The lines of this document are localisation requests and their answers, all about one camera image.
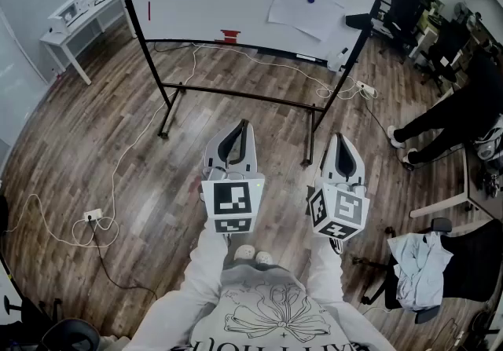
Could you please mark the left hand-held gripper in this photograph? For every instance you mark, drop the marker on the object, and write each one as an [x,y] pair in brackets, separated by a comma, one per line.
[232,200]

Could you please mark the person's right forearm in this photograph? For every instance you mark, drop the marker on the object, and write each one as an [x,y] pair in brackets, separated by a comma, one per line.
[326,275]

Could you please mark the white paper sheet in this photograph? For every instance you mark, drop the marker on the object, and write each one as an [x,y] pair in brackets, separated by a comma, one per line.
[291,15]

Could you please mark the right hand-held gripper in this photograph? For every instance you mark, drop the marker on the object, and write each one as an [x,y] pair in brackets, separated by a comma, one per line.
[342,212]

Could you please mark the red flat magnet shape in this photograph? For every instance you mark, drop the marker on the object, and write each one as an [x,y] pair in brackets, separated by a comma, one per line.
[229,36]

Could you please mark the light blue shirt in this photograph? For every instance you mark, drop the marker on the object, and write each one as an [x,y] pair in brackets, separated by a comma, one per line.
[420,271]

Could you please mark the black office chair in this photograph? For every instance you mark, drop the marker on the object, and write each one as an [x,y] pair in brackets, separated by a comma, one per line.
[446,51]
[471,263]

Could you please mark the person's grey printed sweatshirt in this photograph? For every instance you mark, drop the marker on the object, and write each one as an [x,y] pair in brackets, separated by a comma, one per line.
[255,302]

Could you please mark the person's left shoe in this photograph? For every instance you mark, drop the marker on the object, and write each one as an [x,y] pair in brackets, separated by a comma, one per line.
[243,252]

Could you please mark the person's shoe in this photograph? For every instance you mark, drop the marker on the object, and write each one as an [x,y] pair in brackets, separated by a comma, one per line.
[264,257]
[243,252]

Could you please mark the person's left forearm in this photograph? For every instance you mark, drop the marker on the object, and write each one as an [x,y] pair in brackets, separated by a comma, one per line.
[196,282]

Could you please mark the black round chair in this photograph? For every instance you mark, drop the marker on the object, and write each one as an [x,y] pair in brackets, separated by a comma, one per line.
[70,335]

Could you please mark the white side table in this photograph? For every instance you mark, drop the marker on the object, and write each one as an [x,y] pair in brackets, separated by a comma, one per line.
[110,0]

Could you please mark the white desktop device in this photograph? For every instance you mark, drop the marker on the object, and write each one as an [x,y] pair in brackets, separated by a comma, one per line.
[67,13]

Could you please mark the black board eraser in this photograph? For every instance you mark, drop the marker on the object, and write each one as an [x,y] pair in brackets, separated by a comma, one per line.
[357,20]

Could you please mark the grey work desk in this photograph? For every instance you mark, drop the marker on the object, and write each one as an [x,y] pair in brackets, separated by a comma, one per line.
[471,194]

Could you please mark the white power strip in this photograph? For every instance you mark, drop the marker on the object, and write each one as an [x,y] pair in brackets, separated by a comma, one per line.
[93,216]
[365,86]

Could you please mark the person's right shoe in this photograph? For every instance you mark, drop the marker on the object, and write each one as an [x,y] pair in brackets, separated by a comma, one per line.
[264,257]

